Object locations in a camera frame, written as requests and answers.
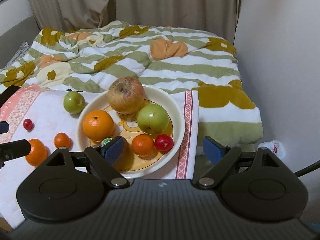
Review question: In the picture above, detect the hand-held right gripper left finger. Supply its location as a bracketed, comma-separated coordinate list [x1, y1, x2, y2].
[45, 136, 130, 189]

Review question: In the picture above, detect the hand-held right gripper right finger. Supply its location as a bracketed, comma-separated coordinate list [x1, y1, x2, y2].
[194, 136, 282, 189]

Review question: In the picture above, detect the brown kiwi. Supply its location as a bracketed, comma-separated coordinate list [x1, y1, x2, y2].
[101, 137, 134, 172]

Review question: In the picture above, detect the large orange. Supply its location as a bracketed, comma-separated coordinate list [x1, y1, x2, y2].
[25, 139, 49, 167]

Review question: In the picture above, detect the medium orange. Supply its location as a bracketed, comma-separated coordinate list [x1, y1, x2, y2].
[82, 110, 115, 142]

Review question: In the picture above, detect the large green apple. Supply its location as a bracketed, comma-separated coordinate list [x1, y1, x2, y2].
[137, 104, 170, 135]

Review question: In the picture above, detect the cream plate with duck print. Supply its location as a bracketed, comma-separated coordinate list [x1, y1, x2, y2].
[77, 85, 185, 179]

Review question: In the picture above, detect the red yellow apple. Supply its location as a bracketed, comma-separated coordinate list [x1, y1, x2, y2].
[107, 76, 145, 114]

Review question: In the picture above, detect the pink floral tablecloth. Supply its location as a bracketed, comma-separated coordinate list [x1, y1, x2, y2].
[0, 84, 199, 228]

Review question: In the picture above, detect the small tangerine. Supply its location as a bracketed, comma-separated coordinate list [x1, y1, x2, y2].
[54, 132, 72, 149]

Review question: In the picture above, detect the white plastic bag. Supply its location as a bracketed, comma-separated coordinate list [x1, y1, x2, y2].
[257, 140, 285, 159]

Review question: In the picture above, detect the small green apple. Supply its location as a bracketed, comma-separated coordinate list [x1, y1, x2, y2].
[63, 91, 85, 115]

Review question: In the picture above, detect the grey patterned bedsheet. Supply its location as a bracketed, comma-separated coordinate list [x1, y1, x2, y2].
[7, 41, 32, 63]

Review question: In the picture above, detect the green striped flower blanket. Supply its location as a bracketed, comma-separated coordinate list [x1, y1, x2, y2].
[0, 20, 263, 145]

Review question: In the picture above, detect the grey headboard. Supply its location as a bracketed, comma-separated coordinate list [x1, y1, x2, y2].
[0, 15, 40, 69]

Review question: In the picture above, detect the beige curtain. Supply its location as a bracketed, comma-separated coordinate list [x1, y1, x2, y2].
[24, 0, 242, 45]

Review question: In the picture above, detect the black cable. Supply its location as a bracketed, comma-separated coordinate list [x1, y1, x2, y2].
[295, 162, 320, 178]

